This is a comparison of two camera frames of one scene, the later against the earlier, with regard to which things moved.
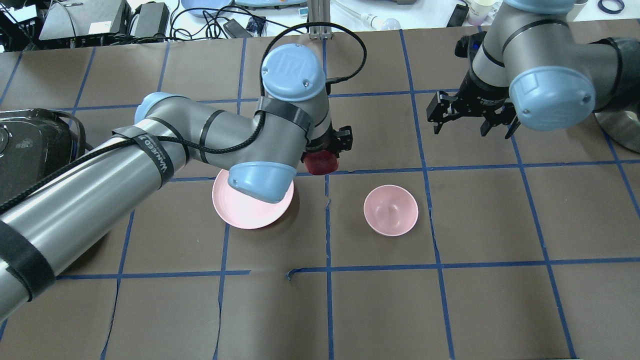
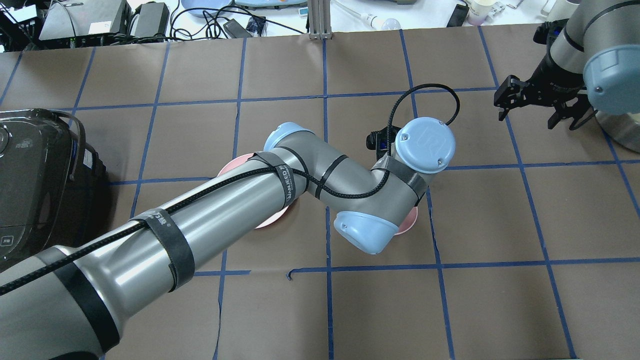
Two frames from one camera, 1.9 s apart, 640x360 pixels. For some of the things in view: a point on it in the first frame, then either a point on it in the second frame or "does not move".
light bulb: [376, 23] does not move
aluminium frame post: [319, 11] does not move
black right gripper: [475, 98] → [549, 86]
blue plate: [214, 4] does not move
